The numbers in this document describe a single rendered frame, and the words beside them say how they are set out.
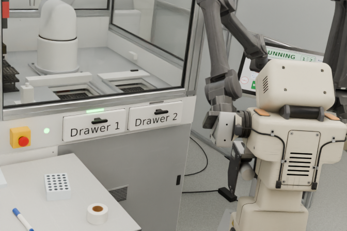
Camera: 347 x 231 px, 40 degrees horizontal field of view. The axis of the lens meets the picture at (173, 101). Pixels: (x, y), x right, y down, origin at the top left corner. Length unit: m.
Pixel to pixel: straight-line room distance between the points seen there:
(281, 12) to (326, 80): 1.90
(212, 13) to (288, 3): 1.69
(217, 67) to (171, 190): 1.11
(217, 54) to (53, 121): 0.78
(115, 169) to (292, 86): 1.10
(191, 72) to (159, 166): 0.50
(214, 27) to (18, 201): 0.91
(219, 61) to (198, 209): 1.74
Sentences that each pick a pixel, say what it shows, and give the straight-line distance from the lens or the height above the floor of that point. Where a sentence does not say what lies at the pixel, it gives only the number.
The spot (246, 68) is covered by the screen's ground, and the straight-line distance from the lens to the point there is 2.50.
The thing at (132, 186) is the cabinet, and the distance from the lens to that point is 2.37.
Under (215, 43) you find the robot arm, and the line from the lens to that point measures 1.61.
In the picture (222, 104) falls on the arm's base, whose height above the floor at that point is 1.23.
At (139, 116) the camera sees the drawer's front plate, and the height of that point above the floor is 0.89.
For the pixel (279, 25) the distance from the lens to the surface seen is 3.38.
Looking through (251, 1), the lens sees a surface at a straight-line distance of 3.55.
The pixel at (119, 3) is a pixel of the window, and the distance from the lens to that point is 1.99.
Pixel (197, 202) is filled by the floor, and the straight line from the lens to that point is 3.25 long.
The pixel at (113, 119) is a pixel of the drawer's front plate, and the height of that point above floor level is 0.89.
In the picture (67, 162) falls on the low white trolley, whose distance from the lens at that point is 2.02.
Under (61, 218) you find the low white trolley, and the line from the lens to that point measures 1.69.
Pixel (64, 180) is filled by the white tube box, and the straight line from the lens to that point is 1.83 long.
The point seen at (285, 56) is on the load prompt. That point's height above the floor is 1.15.
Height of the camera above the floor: 1.74
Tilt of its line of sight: 21 degrees down
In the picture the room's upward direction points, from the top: 7 degrees clockwise
